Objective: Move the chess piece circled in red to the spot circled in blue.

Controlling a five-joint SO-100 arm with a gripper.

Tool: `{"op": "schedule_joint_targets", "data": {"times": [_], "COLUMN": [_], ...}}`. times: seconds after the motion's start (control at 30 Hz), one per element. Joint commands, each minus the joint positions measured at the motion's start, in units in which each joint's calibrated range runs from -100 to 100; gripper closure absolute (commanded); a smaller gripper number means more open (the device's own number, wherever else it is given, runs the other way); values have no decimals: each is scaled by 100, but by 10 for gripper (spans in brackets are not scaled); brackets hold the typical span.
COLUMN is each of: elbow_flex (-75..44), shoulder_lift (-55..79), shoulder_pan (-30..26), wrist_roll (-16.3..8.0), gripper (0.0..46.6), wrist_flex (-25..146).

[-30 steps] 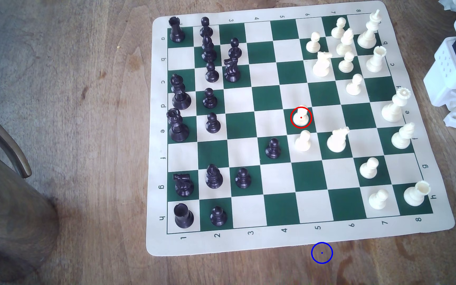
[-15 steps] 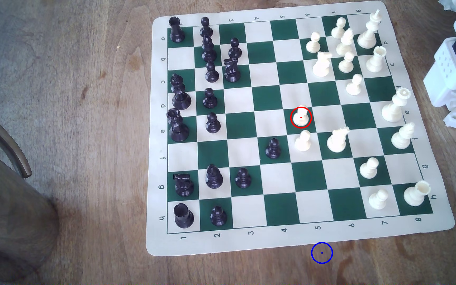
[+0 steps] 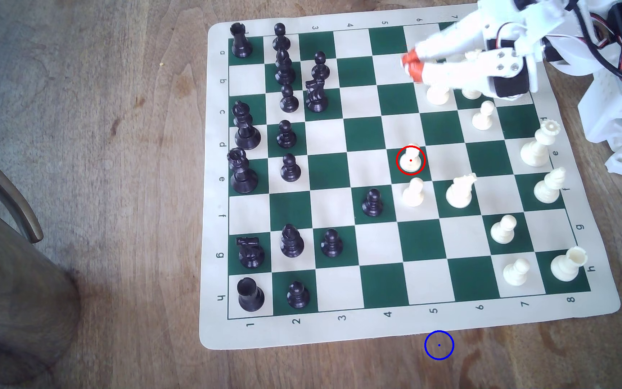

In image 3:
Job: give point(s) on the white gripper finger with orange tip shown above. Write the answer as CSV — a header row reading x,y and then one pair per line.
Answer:
x,y
467,67
451,40

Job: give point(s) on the white chess pawn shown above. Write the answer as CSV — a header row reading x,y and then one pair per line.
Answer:
x,y
483,118
410,160
413,194
438,96
516,273
472,95
503,231

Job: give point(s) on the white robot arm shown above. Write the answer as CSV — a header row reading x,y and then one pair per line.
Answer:
x,y
621,108

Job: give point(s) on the white chess queen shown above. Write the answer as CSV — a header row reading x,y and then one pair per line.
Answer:
x,y
538,148

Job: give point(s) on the white chess knight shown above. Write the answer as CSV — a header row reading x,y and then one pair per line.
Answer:
x,y
459,193

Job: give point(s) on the black chess pawn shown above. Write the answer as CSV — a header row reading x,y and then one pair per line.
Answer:
x,y
298,296
372,204
319,67
286,136
281,38
289,100
290,169
331,245

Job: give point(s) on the white chess bishop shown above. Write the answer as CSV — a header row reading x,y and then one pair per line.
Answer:
x,y
548,188

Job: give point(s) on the black chess knight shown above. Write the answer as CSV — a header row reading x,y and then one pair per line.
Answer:
x,y
250,254
316,97

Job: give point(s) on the black chess bishop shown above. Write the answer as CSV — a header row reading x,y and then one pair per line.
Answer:
x,y
291,243
284,70

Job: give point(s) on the black chess rook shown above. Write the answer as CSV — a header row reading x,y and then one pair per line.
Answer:
x,y
249,296
241,43

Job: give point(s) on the white chess rook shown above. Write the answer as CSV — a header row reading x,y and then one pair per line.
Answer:
x,y
566,266

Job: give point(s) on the black chess king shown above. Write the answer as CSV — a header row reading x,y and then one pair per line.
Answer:
x,y
246,132

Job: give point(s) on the black chess queen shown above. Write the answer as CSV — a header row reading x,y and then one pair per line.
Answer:
x,y
241,175

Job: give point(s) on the green and white chess mat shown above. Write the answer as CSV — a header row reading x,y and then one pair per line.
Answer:
x,y
376,324

